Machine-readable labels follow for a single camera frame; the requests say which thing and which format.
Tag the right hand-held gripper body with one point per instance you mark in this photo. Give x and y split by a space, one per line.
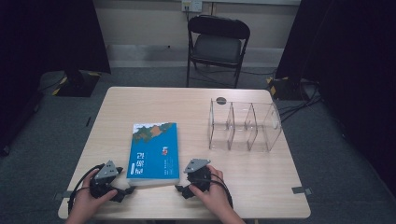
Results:
199 177

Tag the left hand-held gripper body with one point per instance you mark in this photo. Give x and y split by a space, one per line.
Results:
104 183

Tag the blue book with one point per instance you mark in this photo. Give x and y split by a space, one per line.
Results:
154 155

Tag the clear acrylic book rack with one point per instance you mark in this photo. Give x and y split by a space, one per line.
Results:
243 127

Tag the person's right hand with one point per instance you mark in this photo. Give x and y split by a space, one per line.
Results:
216 196

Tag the person's left hand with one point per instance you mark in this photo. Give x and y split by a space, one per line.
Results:
84 202

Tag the grey tape strip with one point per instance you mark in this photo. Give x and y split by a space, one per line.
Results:
63 195
301 190

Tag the small black floor object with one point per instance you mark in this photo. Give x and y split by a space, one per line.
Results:
88 121

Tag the round dark table cap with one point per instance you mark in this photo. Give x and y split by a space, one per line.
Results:
221 100

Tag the black stand base yellow tape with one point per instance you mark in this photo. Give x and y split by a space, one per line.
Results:
76 85
286 88

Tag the black folding chair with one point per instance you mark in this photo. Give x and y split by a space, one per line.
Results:
218 46

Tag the black curtain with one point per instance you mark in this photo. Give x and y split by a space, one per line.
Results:
40 40
351 62

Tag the white wall outlet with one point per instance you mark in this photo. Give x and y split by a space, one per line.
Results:
191 5

